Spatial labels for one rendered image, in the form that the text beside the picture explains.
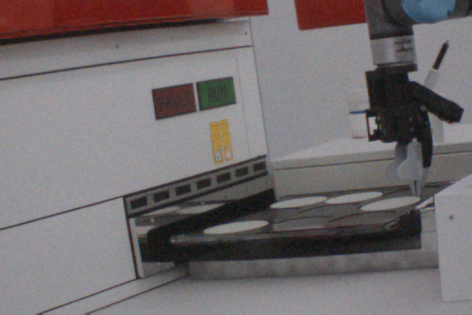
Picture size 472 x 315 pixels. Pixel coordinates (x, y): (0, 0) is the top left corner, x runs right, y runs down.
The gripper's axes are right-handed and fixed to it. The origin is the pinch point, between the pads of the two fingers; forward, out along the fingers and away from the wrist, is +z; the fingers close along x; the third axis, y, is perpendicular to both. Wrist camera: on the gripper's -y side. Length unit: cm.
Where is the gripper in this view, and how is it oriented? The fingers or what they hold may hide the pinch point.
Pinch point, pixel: (420, 188)
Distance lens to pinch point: 178.4
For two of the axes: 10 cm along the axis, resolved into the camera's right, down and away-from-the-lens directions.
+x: 3.7, 0.0, -9.3
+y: -9.2, 1.4, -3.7
